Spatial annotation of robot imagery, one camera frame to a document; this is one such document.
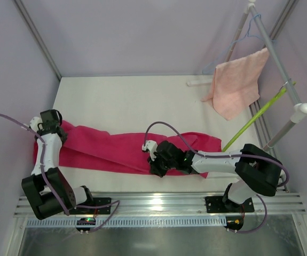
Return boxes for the pink trousers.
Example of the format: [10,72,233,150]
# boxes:
[33,119,222,180]

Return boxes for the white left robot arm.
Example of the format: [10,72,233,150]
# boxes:
[21,109,92,220]

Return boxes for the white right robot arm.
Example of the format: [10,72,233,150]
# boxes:
[142,140,282,212]

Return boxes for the green plastic hanger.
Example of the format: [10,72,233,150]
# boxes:
[222,82,287,152]

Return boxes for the right electronics board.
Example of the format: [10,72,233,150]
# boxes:
[224,215,244,232]

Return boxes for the electronics board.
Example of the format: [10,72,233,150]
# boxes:
[75,217,96,235]
[224,215,244,232]

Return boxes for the light pink towel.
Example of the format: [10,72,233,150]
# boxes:
[201,48,270,121]

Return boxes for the left electronics board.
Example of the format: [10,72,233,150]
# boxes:
[75,217,96,235]

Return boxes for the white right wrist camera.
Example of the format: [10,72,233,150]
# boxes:
[141,140,158,153]

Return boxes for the aluminium front rail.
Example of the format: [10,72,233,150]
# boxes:
[13,192,306,218]

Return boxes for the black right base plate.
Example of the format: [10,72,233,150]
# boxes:
[204,196,255,213]

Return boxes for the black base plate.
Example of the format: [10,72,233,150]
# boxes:
[204,196,255,213]
[69,197,112,215]

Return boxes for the slotted cable duct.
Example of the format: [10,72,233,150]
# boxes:
[26,216,226,228]

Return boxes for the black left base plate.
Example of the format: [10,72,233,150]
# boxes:
[69,197,112,215]

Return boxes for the white clothes rack frame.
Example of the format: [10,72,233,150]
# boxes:
[186,0,307,179]

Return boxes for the blue wire hanger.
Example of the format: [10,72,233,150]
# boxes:
[201,13,263,75]

